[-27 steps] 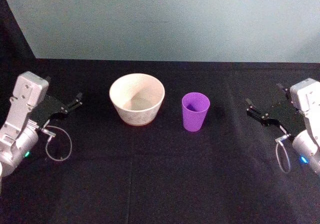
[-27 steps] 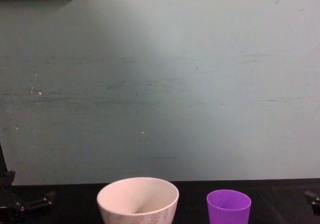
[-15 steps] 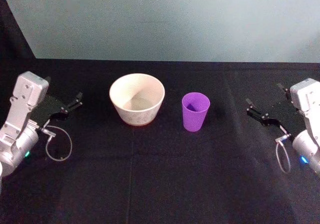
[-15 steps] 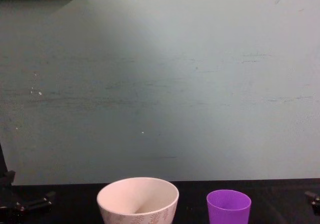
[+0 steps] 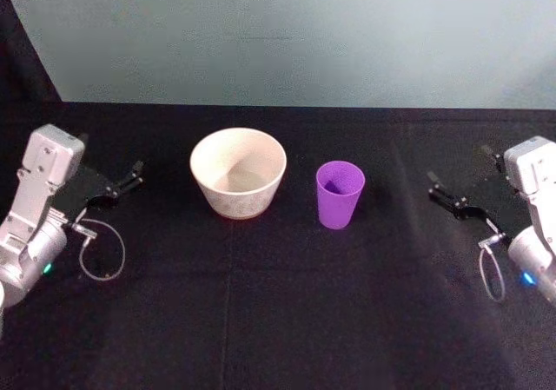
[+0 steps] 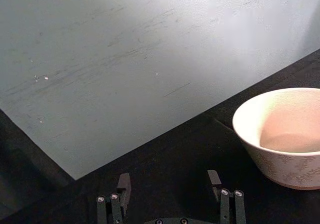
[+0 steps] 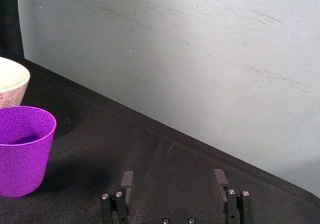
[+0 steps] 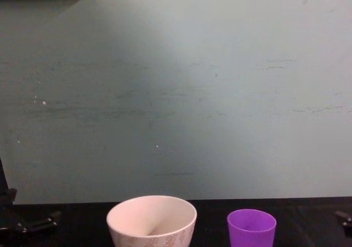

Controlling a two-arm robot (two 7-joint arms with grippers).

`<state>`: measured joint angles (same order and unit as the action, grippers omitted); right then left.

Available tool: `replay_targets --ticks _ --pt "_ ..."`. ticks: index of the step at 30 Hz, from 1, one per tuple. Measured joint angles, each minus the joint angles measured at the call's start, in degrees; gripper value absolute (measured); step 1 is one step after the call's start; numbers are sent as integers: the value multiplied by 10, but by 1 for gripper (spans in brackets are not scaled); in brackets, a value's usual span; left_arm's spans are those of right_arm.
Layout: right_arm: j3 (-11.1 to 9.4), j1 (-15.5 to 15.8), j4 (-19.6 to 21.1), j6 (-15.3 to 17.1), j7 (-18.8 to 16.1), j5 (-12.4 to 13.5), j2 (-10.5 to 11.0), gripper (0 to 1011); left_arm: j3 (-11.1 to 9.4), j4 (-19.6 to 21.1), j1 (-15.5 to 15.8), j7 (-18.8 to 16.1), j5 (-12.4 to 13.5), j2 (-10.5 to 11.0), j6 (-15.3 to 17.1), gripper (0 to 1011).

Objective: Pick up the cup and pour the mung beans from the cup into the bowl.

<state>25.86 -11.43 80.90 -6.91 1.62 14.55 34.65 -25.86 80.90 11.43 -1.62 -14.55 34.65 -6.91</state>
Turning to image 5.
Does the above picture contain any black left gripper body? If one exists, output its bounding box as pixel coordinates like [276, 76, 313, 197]
[50, 162, 120, 226]

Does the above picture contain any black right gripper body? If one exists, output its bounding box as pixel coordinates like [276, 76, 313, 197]
[453, 175, 529, 244]

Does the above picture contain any black side panel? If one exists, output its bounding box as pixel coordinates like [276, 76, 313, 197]
[0, 0, 64, 104]

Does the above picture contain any cream patterned bowl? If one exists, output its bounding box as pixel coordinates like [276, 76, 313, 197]
[189, 128, 288, 221]

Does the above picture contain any purple plastic cup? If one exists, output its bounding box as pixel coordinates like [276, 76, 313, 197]
[315, 160, 367, 230]

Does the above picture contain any black table cloth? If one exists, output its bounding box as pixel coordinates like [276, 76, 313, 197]
[0, 100, 556, 390]

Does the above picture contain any right gripper thin cable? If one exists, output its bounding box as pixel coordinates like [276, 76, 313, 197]
[478, 232, 508, 303]

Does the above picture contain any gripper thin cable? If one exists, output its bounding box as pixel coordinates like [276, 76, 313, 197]
[478, 232, 508, 303]
[72, 217, 127, 282]

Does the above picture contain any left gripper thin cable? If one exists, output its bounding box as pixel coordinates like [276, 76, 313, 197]
[72, 217, 127, 282]

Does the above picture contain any plain pale wall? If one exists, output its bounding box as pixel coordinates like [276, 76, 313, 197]
[0, 0, 556, 112]

